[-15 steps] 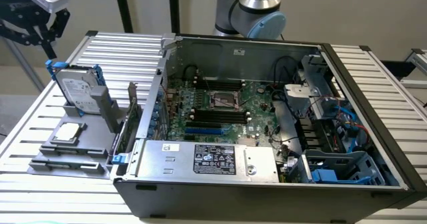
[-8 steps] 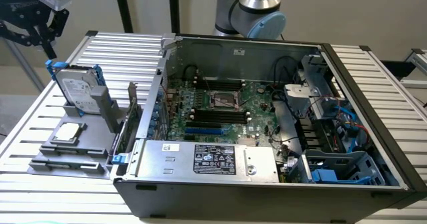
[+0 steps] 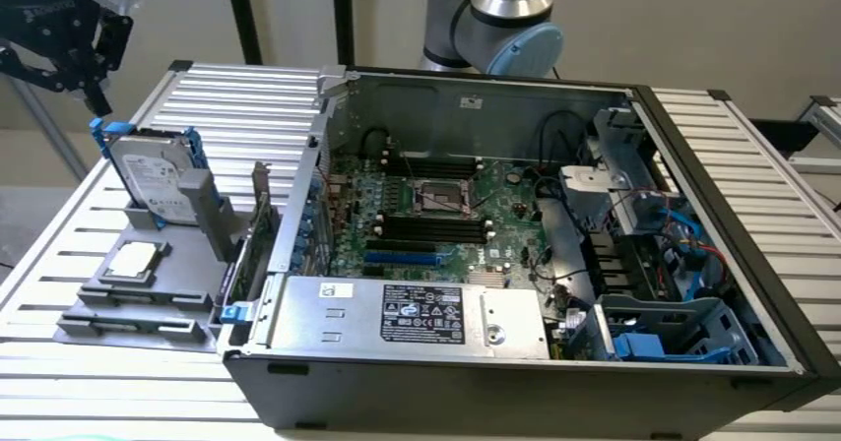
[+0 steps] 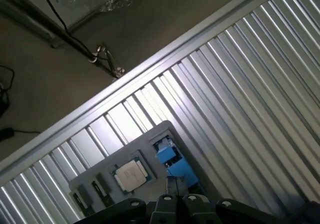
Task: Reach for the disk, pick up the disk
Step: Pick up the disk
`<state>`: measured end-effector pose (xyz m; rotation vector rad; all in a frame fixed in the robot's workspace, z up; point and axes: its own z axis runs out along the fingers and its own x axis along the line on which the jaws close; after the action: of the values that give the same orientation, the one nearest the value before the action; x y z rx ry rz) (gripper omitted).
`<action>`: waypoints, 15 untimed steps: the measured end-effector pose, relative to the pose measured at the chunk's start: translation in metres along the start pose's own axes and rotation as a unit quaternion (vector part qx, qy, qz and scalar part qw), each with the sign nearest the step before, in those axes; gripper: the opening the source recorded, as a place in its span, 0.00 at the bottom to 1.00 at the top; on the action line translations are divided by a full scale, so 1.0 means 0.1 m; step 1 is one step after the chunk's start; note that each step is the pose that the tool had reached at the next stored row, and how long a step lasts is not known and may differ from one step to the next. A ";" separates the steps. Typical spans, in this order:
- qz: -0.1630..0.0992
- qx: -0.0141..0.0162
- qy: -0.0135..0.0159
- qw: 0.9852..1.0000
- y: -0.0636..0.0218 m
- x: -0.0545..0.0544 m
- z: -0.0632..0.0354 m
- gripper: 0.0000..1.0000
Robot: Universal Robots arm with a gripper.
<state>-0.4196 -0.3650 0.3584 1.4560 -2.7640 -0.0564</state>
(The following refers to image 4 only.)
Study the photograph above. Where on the metal floor bracket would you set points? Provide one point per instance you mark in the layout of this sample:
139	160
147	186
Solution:
110	59

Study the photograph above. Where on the black power adapter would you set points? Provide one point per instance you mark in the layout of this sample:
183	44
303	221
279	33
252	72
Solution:
6	132

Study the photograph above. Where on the black RAM stick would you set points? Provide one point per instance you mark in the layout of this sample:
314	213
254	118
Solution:
83	196
101	189

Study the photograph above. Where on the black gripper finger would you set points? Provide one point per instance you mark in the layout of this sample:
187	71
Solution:
192	206

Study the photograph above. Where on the blue disk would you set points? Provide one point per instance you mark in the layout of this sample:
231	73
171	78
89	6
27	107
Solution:
186	170

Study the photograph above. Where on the grey parts rack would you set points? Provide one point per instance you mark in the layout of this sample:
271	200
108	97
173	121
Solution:
140	144

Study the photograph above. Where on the CPU with silver lid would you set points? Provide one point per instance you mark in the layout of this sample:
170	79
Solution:
132	175

